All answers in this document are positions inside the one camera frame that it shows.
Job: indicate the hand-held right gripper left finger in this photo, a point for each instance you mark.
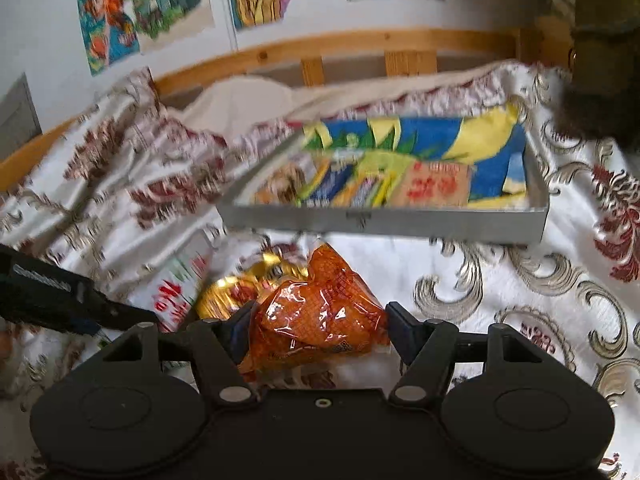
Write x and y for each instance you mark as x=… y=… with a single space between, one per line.
x=237 y=335

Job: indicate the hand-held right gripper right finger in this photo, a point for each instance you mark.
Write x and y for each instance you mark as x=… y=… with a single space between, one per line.
x=401 y=332

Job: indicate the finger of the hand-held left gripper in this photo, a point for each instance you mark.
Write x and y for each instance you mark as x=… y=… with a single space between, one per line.
x=125 y=314

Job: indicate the gold snack packet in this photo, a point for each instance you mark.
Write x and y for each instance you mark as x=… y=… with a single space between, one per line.
x=225 y=295

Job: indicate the white and green snack packet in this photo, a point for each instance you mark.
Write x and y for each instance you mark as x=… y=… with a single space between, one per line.
x=175 y=290

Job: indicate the orange snack packet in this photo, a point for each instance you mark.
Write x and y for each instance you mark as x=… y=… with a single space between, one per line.
x=310 y=310

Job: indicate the grey shallow tray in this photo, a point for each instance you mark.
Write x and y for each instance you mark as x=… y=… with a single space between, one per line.
x=380 y=222

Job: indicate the yellow snack packet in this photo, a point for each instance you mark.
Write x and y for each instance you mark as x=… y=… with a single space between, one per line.
x=372 y=191

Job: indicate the beige red-print cake packet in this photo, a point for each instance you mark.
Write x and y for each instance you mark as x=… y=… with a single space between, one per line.
x=432 y=185

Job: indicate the clear nut bar packet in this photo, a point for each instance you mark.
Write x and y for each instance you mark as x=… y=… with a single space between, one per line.
x=280 y=185

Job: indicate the blue and white snack packet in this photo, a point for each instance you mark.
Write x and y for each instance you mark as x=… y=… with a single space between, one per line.
x=332 y=185

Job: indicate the floral satin blanket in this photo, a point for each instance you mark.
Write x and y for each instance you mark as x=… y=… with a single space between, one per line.
x=500 y=285

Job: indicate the grey door panel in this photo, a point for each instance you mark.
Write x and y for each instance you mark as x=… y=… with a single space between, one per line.
x=17 y=112

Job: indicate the white pillow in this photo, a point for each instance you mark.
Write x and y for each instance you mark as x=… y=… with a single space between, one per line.
x=240 y=97

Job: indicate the olive brown trousers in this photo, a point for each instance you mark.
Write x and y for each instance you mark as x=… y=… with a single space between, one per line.
x=600 y=60

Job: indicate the red-haired girl wall drawing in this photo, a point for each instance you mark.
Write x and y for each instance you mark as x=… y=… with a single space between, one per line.
x=107 y=20

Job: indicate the wooden bed frame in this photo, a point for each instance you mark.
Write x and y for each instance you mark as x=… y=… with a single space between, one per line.
x=350 y=42

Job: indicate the blond child wall drawing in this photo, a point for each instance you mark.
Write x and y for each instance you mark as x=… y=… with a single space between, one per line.
x=170 y=0

